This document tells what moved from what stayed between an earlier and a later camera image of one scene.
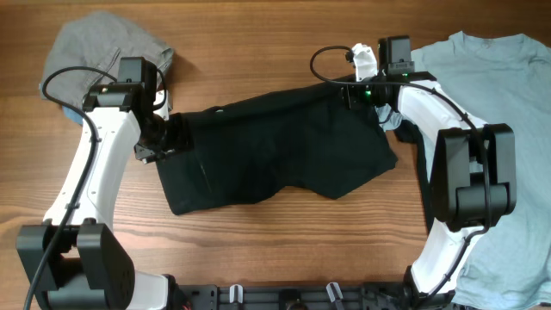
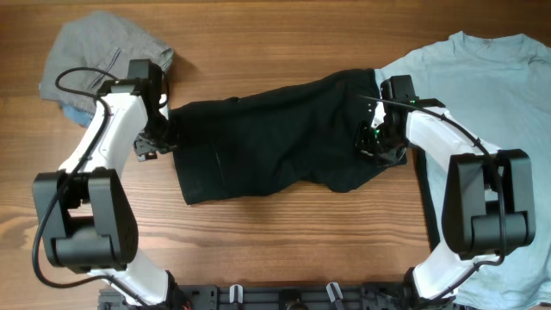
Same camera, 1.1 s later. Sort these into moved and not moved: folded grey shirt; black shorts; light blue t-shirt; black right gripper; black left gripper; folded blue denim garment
Moved: black shorts; black right gripper
Not moved: black left gripper; folded blue denim garment; folded grey shirt; light blue t-shirt
